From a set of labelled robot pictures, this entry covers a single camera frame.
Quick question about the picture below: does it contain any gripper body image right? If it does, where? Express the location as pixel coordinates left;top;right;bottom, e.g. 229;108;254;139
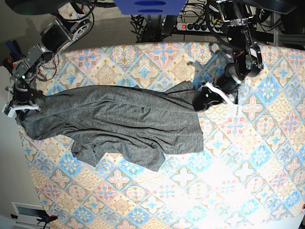
201;63;243;116

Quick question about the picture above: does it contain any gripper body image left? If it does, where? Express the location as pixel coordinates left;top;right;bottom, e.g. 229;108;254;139
2;84;42;117

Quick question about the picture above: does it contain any grey t-shirt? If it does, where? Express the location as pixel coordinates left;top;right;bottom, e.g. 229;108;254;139
19;81;203;171

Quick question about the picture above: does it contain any red black clamp left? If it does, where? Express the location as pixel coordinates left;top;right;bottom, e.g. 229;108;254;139
2;58;15;73

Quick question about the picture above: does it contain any white power strip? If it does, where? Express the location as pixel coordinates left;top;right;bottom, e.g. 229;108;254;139
176;22;223;33

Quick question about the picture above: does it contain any patterned tile tablecloth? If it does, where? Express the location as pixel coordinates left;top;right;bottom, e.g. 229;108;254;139
19;42;305;229

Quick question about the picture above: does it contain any black clamp bottom left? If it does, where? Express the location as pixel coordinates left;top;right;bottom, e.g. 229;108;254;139
10;214;58;226

